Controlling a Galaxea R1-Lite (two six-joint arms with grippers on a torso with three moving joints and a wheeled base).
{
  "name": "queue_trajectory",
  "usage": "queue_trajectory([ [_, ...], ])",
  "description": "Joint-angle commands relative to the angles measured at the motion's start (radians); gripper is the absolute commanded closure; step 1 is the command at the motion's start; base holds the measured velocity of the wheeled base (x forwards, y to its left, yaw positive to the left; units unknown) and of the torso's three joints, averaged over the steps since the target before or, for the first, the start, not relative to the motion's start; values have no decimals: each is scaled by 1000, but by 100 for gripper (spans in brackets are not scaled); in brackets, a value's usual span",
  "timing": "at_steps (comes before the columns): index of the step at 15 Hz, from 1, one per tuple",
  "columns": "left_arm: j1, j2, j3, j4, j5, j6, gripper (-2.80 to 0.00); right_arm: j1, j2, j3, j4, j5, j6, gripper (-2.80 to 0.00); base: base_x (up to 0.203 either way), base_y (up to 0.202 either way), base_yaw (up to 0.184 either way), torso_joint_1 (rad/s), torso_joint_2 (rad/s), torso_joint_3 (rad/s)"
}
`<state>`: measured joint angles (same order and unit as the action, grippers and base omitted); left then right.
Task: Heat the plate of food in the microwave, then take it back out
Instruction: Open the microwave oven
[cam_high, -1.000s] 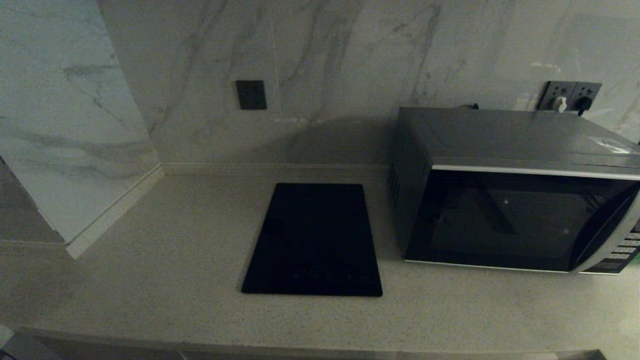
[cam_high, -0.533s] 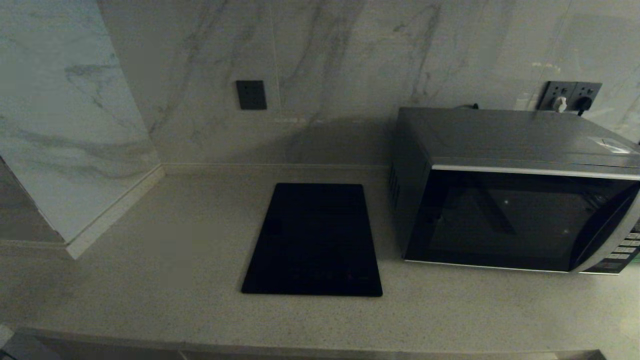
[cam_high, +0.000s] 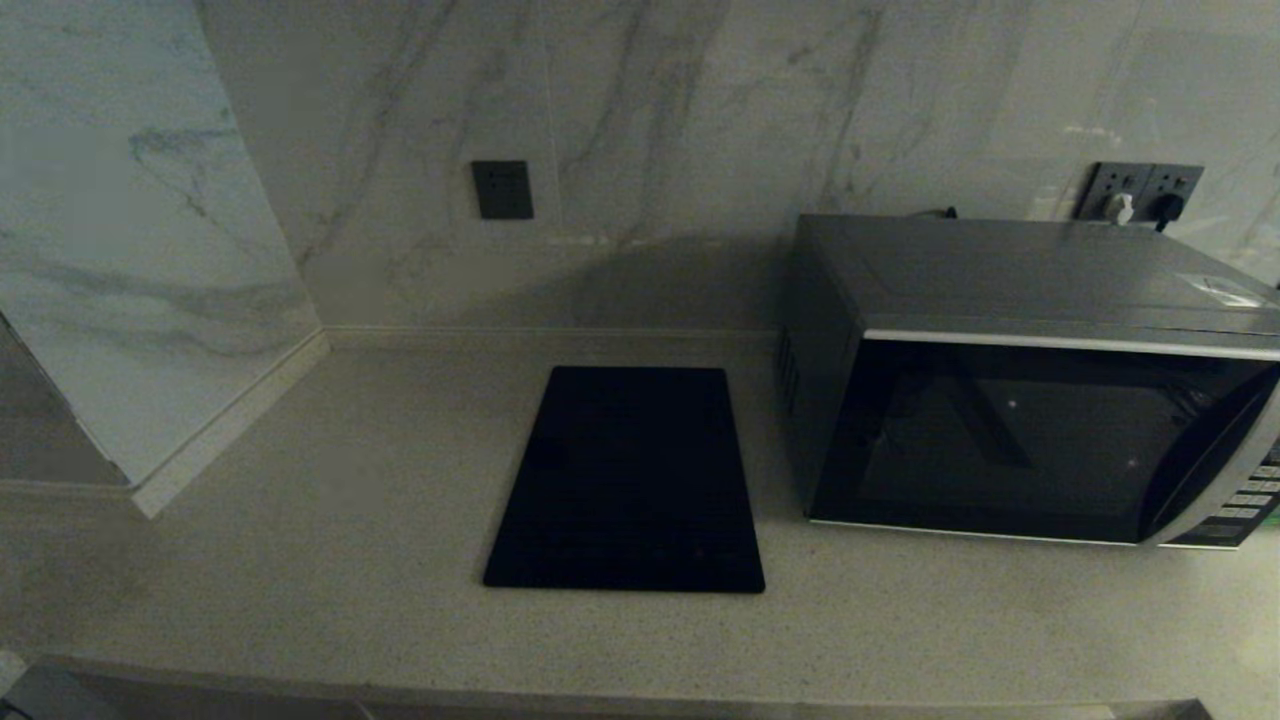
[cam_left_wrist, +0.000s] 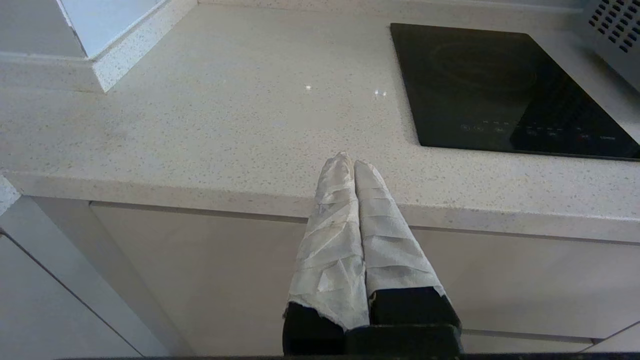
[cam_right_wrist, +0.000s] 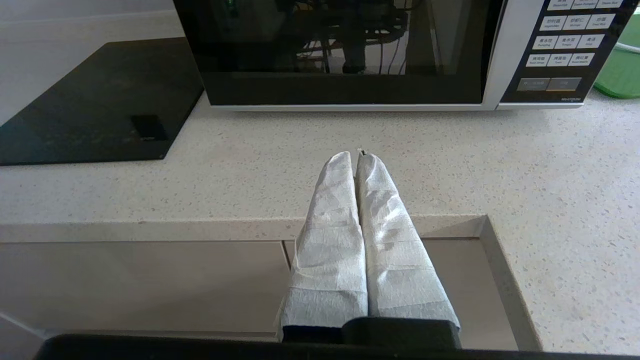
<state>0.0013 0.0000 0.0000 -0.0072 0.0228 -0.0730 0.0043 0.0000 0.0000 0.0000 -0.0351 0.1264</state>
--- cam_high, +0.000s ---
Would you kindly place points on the black glass microwave door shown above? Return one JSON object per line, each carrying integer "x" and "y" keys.
{"x": 1000, "y": 450}

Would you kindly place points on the silver microwave oven housing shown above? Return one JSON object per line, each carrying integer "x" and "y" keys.
{"x": 1000, "y": 265}

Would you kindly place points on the black glass induction cooktop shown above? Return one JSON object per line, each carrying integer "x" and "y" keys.
{"x": 625, "y": 480}

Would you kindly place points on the green plastic tray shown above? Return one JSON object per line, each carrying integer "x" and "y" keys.
{"x": 1272, "y": 518}

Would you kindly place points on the white cabinet door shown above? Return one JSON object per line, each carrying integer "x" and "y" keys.
{"x": 40, "y": 700}

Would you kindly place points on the dark grey wall socket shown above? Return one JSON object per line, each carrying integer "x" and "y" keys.
{"x": 1180, "y": 181}
{"x": 1103, "y": 183}
{"x": 503, "y": 190}

